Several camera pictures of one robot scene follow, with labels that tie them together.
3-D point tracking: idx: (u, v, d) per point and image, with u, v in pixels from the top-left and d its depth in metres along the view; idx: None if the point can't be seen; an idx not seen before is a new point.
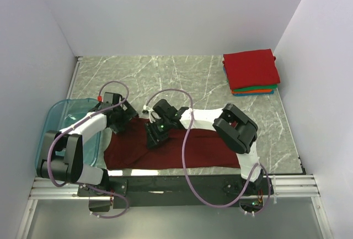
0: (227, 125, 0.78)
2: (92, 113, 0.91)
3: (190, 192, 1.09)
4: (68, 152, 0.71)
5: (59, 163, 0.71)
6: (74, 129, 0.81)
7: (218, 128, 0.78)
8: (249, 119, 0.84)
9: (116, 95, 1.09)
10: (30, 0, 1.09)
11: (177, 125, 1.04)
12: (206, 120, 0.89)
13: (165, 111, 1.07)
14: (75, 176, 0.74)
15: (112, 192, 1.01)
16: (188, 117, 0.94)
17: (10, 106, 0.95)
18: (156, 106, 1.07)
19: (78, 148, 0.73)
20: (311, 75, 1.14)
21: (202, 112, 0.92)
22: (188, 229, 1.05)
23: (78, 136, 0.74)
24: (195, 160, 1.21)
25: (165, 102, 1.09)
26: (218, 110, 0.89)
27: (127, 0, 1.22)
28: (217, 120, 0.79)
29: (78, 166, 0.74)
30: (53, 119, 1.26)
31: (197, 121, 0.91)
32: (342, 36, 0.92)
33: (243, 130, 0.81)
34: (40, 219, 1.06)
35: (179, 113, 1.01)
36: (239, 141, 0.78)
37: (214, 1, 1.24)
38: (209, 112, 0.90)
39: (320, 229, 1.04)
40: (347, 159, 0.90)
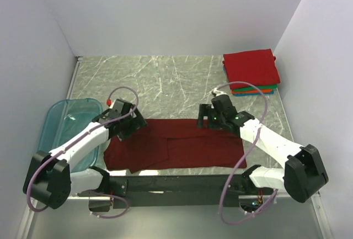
0: (301, 170, 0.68)
2: (92, 129, 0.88)
3: (190, 192, 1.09)
4: (51, 180, 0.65)
5: (41, 187, 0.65)
6: (65, 152, 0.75)
7: (289, 169, 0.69)
8: (324, 171, 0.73)
9: (128, 104, 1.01)
10: None
11: (233, 127, 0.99)
12: (275, 148, 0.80)
13: (224, 109, 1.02)
14: (56, 203, 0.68)
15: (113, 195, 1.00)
16: (254, 132, 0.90)
17: (10, 106, 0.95)
18: (216, 100, 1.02)
19: (63, 178, 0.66)
20: (311, 75, 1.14)
21: (273, 136, 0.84)
22: (188, 229, 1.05)
23: (66, 164, 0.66)
24: (196, 159, 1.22)
25: (227, 99, 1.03)
26: (293, 143, 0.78)
27: (127, 0, 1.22)
28: (292, 160, 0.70)
29: (62, 194, 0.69)
30: (53, 119, 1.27)
31: (263, 141, 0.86)
32: (343, 35, 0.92)
33: (314, 180, 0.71)
34: (40, 219, 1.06)
35: (241, 118, 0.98)
36: (305, 192, 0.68)
37: (215, 0, 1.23)
38: (282, 141, 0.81)
39: (320, 229, 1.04)
40: (347, 159, 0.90)
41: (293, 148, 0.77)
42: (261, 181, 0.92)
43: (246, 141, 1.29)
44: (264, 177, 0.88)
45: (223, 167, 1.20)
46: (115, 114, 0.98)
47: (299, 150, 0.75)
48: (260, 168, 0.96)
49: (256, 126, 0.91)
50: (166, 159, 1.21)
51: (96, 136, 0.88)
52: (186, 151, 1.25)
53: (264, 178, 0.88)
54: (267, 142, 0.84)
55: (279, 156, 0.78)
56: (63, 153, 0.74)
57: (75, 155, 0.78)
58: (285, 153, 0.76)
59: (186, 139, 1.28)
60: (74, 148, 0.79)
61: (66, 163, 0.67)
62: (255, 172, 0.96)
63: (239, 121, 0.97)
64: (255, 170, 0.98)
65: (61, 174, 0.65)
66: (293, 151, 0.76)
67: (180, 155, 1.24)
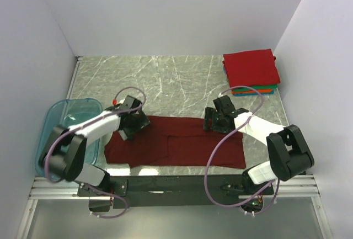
0: (282, 145, 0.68)
2: (107, 114, 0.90)
3: (190, 192, 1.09)
4: (69, 152, 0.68)
5: (57, 159, 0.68)
6: (83, 128, 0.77)
7: (270, 144, 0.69)
8: (308, 150, 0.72)
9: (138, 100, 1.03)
10: None
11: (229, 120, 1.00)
12: (260, 129, 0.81)
13: (223, 105, 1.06)
14: (71, 175, 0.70)
15: (112, 194, 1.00)
16: (244, 120, 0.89)
17: (10, 106, 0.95)
18: (217, 99, 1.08)
19: (80, 150, 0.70)
20: (311, 75, 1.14)
21: (260, 121, 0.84)
22: (188, 229, 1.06)
23: (84, 138, 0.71)
24: (195, 158, 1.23)
25: (227, 98, 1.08)
26: (277, 126, 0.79)
27: (127, 0, 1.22)
28: (273, 134, 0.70)
29: (77, 167, 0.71)
30: (53, 119, 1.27)
31: (250, 126, 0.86)
32: (343, 35, 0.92)
33: (296, 157, 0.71)
34: (40, 219, 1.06)
35: (236, 110, 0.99)
36: (286, 167, 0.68)
37: (215, 0, 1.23)
38: (267, 123, 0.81)
39: (320, 229, 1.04)
40: (347, 159, 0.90)
41: (276, 127, 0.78)
42: (259, 176, 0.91)
43: (246, 141, 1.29)
44: (258, 170, 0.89)
45: (223, 167, 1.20)
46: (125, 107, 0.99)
47: (281, 128, 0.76)
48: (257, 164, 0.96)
49: (246, 115, 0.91)
50: (165, 155, 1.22)
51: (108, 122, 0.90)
52: (186, 149, 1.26)
53: (259, 170, 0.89)
54: (253, 126, 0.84)
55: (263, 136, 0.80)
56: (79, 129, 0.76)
57: (89, 135, 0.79)
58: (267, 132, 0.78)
59: (186, 138, 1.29)
60: (90, 127, 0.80)
61: (84, 137, 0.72)
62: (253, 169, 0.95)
63: (235, 112, 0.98)
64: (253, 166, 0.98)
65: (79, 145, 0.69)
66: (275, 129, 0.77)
67: (179, 152, 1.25)
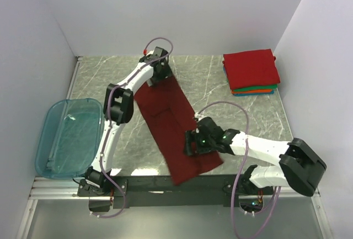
0: (295, 164, 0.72)
2: (143, 67, 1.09)
3: (189, 192, 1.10)
4: (123, 103, 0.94)
5: (116, 108, 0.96)
6: (127, 84, 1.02)
7: (285, 167, 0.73)
8: (318, 159, 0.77)
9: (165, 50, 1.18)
10: None
11: (224, 148, 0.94)
12: (266, 153, 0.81)
13: (211, 132, 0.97)
14: (126, 118, 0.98)
15: (116, 184, 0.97)
16: (242, 144, 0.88)
17: (10, 106, 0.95)
18: (202, 126, 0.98)
19: (128, 101, 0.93)
20: (311, 75, 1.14)
21: (261, 143, 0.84)
22: (188, 229, 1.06)
23: (131, 92, 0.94)
24: (165, 139, 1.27)
25: (212, 122, 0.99)
26: (281, 142, 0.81)
27: (127, 0, 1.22)
28: (284, 158, 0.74)
29: (129, 112, 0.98)
30: (53, 119, 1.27)
31: (252, 149, 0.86)
32: (343, 35, 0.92)
33: (311, 170, 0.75)
34: (40, 219, 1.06)
35: (228, 136, 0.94)
36: (308, 184, 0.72)
37: (215, 0, 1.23)
38: (270, 143, 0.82)
39: (320, 229, 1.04)
40: (347, 159, 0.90)
41: (282, 147, 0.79)
42: (261, 180, 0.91)
43: None
44: (262, 177, 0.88)
45: (223, 167, 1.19)
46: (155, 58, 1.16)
47: (287, 146, 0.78)
48: (259, 168, 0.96)
49: (242, 138, 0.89)
50: (153, 116, 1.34)
51: (145, 73, 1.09)
52: (167, 127, 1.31)
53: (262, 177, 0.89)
54: (257, 149, 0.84)
55: (273, 158, 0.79)
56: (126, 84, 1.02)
57: (133, 87, 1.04)
58: (278, 153, 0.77)
59: (176, 118, 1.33)
60: (133, 81, 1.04)
61: (131, 92, 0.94)
62: (256, 171, 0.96)
63: (229, 139, 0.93)
64: (255, 171, 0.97)
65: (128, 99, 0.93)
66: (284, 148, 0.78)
67: (160, 125, 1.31)
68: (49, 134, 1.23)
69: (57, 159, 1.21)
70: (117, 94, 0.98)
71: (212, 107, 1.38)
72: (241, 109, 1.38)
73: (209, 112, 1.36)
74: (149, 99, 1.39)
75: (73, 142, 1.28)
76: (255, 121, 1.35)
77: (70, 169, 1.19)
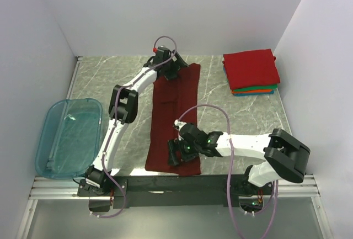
0: (279, 154, 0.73)
2: (147, 70, 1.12)
3: (190, 192, 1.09)
4: (129, 104, 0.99)
5: (122, 108, 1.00)
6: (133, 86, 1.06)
7: (271, 159, 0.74)
8: (301, 144, 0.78)
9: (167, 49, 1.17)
10: None
11: (210, 151, 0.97)
12: (251, 148, 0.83)
13: (195, 138, 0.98)
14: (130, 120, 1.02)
15: (118, 184, 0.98)
16: (227, 145, 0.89)
17: (10, 107, 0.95)
18: (185, 133, 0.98)
19: (134, 101, 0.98)
20: (311, 75, 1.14)
21: (244, 139, 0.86)
22: (188, 229, 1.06)
23: (137, 93, 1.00)
24: (158, 127, 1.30)
25: (194, 127, 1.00)
26: (263, 136, 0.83)
27: (127, 0, 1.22)
28: (268, 150, 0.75)
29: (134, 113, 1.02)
30: (53, 119, 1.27)
31: (237, 148, 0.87)
32: (343, 35, 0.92)
33: (297, 157, 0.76)
34: (40, 219, 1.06)
35: (213, 139, 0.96)
36: (295, 170, 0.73)
37: (215, 0, 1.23)
38: (253, 139, 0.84)
39: (320, 229, 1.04)
40: (347, 159, 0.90)
41: (265, 140, 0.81)
42: (257, 178, 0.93)
43: None
44: (258, 175, 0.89)
45: (223, 167, 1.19)
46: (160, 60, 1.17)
47: (269, 139, 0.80)
48: (253, 168, 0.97)
49: (226, 139, 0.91)
50: (160, 104, 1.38)
51: (149, 76, 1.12)
52: (166, 116, 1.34)
53: (259, 175, 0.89)
54: (242, 147, 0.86)
55: (258, 153, 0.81)
56: (132, 85, 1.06)
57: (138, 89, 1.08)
58: (262, 148, 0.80)
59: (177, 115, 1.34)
60: (138, 83, 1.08)
61: (136, 93, 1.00)
62: (252, 170, 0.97)
63: (213, 142, 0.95)
64: (250, 171, 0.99)
65: (133, 99, 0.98)
66: (267, 141, 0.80)
67: (161, 113, 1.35)
68: (48, 134, 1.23)
69: (57, 159, 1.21)
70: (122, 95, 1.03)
71: (212, 107, 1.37)
72: (241, 109, 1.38)
73: (209, 112, 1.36)
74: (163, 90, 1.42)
75: (73, 142, 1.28)
76: (255, 121, 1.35)
77: (70, 169, 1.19)
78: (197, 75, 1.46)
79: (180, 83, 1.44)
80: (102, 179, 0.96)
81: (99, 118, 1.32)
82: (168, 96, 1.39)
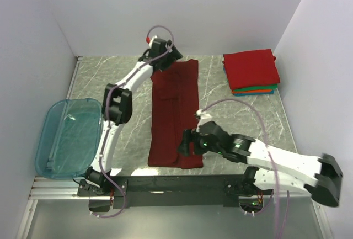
0: (332, 185, 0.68)
2: (141, 66, 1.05)
3: (190, 192, 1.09)
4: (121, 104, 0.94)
5: (115, 108, 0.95)
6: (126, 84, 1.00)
7: (321, 189, 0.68)
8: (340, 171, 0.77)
9: (163, 41, 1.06)
10: None
11: (236, 157, 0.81)
12: (297, 170, 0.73)
13: (220, 141, 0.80)
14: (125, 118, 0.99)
15: (116, 184, 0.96)
16: (266, 159, 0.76)
17: (10, 107, 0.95)
18: (208, 134, 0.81)
19: (127, 101, 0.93)
20: (311, 75, 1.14)
21: (287, 157, 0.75)
22: (188, 229, 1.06)
23: (129, 92, 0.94)
24: (159, 124, 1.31)
25: (219, 128, 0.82)
26: (310, 158, 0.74)
27: (126, 0, 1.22)
28: (321, 178, 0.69)
29: (128, 112, 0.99)
30: (53, 118, 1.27)
31: (279, 165, 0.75)
32: (343, 36, 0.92)
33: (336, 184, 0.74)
34: (40, 219, 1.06)
35: (242, 144, 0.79)
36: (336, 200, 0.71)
37: (215, 0, 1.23)
38: (299, 159, 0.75)
39: (320, 229, 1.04)
40: (347, 160, 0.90)
41: (314, 164, 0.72)
42: (271, 181, 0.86)
43: None
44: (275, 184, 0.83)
45: (223, 167, 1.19)
46: (155, 53, 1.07)
47: (320, 164, 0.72)
48: (262, 172, 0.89)
49: (263, 150, 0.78)
50: (160, 100, 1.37)
51: (144, 72, 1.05)
52: (166, 113, 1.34)
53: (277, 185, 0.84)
54: (285, 165, 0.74)
55: (305, 177, 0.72)
56: (124, 84, 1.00)
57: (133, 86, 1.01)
58: (313, 173, 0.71)
59: (177, 111, 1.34)
60: (132, 80, 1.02)
61: (129, 91, 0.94)
62: (261, 175, 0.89)
63: (243, 148, 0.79)
64: (258, 175, 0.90)
65: (125, 99, 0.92)
66: (317, 167, 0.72)
67: (162, 110, 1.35)
68: (48, 134, 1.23)
69: (56, 159, 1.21)
70: (116, 94, 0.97)
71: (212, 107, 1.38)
72: (241, 109, 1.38)
73: (209, 112, 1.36)
74: (163, 86, 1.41)
75: (72, 142, 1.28)
76: (254, 121, 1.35)
77: (70, 169, 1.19)
78: (196, 73, 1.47)
79: (179, 79, 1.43)
80: (101, 179, 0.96)
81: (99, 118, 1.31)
82: (168, 93, 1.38)
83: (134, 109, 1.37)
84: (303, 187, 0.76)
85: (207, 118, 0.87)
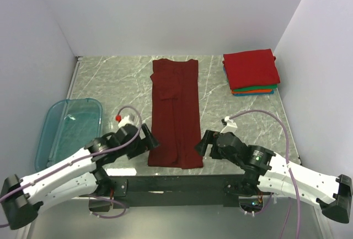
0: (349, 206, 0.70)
2: (75, 161, 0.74)
3: (190, 192, 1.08)
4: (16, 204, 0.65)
5: (9, 205, 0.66)
6: (33, 185, 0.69)
7: (340, 208, 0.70)
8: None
9: (131, 129, 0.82)
10: None
11: (255, 168, 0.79)
12: (316, 188, 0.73)
13: (238, 152, 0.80)
14: (20, 223, 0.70)
15: (112, 200, 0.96)
16: (285, 173, 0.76)
17: (11, 107, 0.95)
18: (227, 145, 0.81)
19: (21, 213, 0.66)
20: (311, 75, 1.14)
21: (307, 174, 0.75)
22: (189, 229, 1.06)
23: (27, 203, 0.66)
24: (159, 123, 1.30)
25: (237, 139, 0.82)
26: (328, 176, 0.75)
27: (126, 0, 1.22)
28: (341, 199, 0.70)
29: (24, 219, 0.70)
30: (53, 118, 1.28)
31: (298, 181, 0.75)
32: (343, 37, 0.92)
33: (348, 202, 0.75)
34: (39, 219, 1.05)
35: (262, 157, 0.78)
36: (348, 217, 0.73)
37: (215, 0, 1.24)
38: (317, 178, 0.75)
39: (320, 229, 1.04)
40: (347, 160, 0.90)
41: (332, 184, 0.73)
42: (277, 187, 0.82)
43: (246, 141, 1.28)
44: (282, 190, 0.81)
45: (223, 167, 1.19)
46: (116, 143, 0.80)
47: (338, 185, 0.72)
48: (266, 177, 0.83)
49: (283, 166, 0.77)
50: (160, 99, 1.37)
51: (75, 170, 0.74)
52: (166, 113, 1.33)
53: (283, 191, 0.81)
54: (304, 182, 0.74)
55: (322, 195, 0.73)
56: (30, 185, 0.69)
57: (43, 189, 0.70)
58: (331, 192, 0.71)
59: (177, 111, 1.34)
60: (46, 180, 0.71)
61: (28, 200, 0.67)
62: (266, 179, 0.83)
63: (262, 159, 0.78)
64: (262, 180, 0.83)
65: (26, 205, 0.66)
66: (336, 187, 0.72)
67: (162, 110, 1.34)
68: (48, 134, 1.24)
69: (56, 159, 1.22)
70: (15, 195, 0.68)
71: (212, 107, 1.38)
72: (241, 109, 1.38)
73: (209, 112, 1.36)
74: (163, 85, 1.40)
75: (72, 142, 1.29)
76: (255, 121, 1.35)
77: None
78: (196, 73, 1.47)
79: (179, 79, 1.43)
80: (97, 188, 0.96)
81: (99, 118, 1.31)
82: (167, 93, 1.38)
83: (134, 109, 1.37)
84: (316, 201, 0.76)
85: (233, 127, 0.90)
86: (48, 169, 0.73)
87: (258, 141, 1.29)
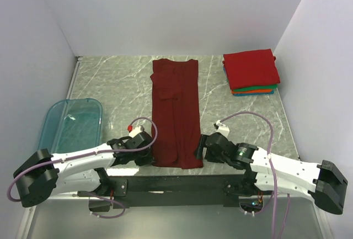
0: (331, 190, 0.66)
2: (101, 152, 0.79)
3: (189, 192, 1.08)
4: (41, 179, 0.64)
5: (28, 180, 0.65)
6: (63, 163, 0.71)
7: (320, 194, 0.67)
8: (343, 178, 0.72)
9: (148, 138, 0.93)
10: None
11: (241, 164, 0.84)
12: (297, 176, 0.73)
13: (224, 149, 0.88)
14: (31, 200, 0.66)
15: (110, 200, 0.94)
16: (266, 165, 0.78)
17: (11, 107, 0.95)
18: (213, 144, 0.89)
19: (43, 188, 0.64)
20: (311, 76, 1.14)
21: (287, 164, 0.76)
22: (188, 229, 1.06)
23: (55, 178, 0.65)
24: (159, 123, 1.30)
25: (223, 138, 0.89)
26: (309, 164, 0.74)
27: (126, 0, 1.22)
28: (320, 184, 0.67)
29: (37, 197, 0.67)
30: (53, 118, 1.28)
31: (278, 171, 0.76)
32: (343, 36, 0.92)
33: (340, 191, 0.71)
34: (40, 219, 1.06)
35: (245, 152, 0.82)
36: (340, 206, 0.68)
37: (215, 1, 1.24)
38: (299, 166, 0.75)
39: (320, 229, 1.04)
40: (346, 159, 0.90)
41: (313, 171, 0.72)
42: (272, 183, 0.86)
43: (246, 141, 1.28)
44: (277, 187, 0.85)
45: (223, 167, 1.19)
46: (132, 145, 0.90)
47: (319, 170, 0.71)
48: (263, 174, 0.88)
49: (265, 158, 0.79)
50: (160, 99, 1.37)
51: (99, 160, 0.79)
52: (166, 113, 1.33)
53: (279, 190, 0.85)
54: (284, 171, 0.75)
55: (305, 182, 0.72)
56: (60, 162, 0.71)
57: (69, 170, 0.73)
58: (311, 178, 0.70)
59: (176, 111, 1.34)
60: (73, 162, 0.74)
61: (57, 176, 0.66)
62: (262, 176, 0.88)
63: (246, 156, 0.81)
64: (259, 176, 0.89)
65: (53, 180, 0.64)
66: (316, 173, 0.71)
67: (162, 110, 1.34)
68: (48, 133, 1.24)
69: None
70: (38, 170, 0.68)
71: (212, 107, 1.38)
72: (241, 109, 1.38)
73: (209, 112, 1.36)
74: (165, 84, 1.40)
75: (72, 142, 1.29)
76: (255, 121, 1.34)
77: None
78: (196, 73, 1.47)
79: (179, 78, 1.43)
80: (97, 188, 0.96)
81: (99, 118, 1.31)
82: (167, 92, 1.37)
83: (134, 109, 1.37)
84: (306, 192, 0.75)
85: (225, 130, 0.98)
86: (75, 153, 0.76)
87: (259, 141, 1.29)
